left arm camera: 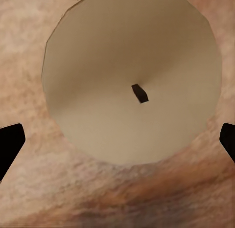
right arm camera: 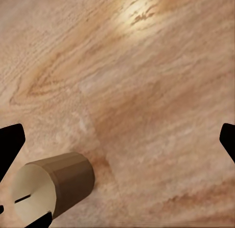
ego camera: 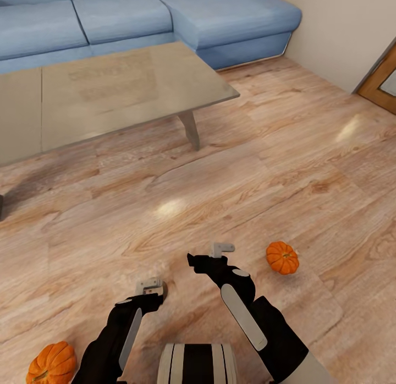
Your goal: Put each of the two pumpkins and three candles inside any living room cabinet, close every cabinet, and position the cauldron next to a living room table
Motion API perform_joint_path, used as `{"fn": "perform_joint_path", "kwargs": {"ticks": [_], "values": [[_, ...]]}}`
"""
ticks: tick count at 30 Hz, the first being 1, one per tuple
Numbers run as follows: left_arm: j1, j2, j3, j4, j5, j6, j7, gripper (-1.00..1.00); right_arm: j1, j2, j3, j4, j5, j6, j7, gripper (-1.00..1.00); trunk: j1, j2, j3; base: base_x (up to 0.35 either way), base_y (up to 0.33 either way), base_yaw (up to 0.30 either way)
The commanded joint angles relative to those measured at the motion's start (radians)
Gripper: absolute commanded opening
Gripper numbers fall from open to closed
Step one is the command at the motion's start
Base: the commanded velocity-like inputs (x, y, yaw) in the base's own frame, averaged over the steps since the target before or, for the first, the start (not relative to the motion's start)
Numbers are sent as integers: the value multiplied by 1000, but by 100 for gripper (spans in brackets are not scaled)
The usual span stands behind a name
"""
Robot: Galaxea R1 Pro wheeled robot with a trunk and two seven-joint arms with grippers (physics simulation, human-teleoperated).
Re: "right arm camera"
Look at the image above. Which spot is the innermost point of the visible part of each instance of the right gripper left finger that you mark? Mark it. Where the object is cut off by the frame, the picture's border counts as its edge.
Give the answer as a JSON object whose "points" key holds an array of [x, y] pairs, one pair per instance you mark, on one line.
{"points": [[12, 139]]}

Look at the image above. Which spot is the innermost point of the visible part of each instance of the pillar candle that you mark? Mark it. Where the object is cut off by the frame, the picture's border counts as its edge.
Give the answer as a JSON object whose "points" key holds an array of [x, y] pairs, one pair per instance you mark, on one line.
{"points": [[54, 184]]}

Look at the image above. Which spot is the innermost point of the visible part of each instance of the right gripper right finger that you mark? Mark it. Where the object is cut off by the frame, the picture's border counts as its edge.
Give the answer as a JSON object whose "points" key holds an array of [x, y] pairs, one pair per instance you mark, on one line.
{"points": [[227, 139]]}

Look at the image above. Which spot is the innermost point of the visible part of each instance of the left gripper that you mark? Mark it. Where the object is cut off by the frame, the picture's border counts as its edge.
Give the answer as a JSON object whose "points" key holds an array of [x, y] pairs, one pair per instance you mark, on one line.
{"points": [[43, 222]]}

